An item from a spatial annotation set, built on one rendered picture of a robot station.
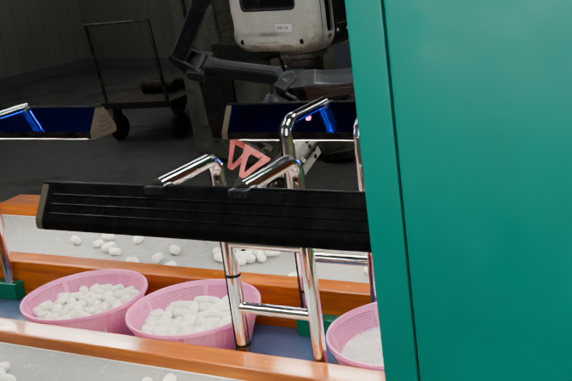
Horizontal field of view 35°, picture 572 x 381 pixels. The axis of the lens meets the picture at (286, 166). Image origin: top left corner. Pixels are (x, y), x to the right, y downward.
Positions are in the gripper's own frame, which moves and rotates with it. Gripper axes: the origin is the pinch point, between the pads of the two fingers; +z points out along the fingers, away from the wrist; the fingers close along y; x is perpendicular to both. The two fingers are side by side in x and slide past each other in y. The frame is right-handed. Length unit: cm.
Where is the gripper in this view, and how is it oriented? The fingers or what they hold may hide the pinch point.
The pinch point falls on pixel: (237, 169)
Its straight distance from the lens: 221.4
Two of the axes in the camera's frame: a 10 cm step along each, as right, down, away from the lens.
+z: -5.0, 8.7, 0.1
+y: -3.3, -2.0, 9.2
